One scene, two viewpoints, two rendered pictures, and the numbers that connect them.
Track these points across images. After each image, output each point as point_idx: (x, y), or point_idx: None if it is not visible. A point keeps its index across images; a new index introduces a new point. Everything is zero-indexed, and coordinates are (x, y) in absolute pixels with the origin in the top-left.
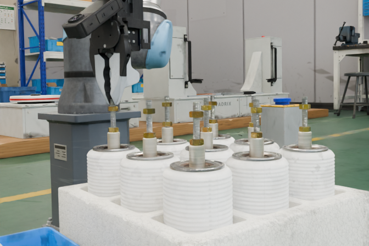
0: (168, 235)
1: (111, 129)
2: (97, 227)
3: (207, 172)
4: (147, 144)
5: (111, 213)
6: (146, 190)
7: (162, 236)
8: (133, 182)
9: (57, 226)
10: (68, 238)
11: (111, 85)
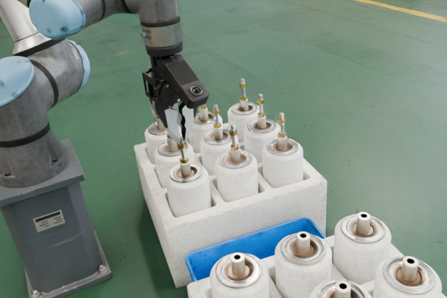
0: (310, 185)
1: (187, 160)
2: (236, 220)
3: (298, 146)
4: (239, 153)
5: (255, 203)
6: (256, 177)
7: (307, 187)
8: (251, 178)
9: (59, 287)
10: (190, 251)
11: (186, 128)
